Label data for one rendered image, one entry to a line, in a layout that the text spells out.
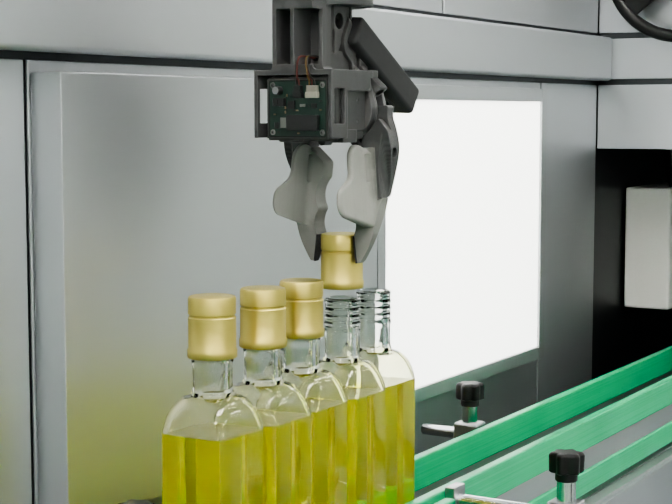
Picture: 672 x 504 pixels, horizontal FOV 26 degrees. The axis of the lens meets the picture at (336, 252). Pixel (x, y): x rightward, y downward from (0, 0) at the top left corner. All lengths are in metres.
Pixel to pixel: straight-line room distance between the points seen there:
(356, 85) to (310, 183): 0.10
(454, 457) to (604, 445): 0.24
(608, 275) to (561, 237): 0.20
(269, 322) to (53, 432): 0.18
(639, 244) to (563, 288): 0.24
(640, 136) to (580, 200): 0.12
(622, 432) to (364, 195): 0.65
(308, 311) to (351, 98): 0.17
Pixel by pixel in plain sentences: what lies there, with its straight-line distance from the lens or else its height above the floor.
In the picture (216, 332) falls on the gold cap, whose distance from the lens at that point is 1.02.
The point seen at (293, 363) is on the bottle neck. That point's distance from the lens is 1.12.
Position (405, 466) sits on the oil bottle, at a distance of 1.24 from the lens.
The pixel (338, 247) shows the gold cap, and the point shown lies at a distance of 1.15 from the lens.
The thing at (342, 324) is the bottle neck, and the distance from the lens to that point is 1.16.
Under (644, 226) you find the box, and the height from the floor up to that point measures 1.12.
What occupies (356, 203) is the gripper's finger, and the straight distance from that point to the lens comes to 1.12.
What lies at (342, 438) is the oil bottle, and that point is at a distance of 1.14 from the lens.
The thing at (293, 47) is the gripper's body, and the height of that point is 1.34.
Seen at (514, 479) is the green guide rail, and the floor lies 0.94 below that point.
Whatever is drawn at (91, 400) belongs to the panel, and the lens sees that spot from 1.12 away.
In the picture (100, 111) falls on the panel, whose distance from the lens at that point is 1.11.
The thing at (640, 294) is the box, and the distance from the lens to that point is 2.21.
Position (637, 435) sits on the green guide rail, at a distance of 1.75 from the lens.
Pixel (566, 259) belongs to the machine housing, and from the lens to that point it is 2.01.
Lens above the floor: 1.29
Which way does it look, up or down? 5 degrees down
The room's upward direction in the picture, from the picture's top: straight up
